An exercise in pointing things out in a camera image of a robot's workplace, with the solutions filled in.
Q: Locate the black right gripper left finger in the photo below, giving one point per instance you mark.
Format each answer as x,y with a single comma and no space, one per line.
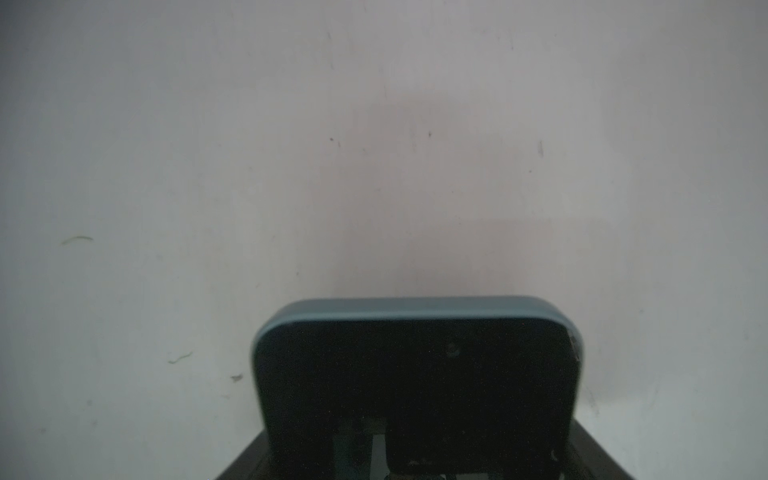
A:
252,463

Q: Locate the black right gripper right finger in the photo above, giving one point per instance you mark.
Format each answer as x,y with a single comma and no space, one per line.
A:
587,460

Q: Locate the teal phone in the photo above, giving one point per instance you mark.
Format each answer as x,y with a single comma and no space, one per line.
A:
454,385

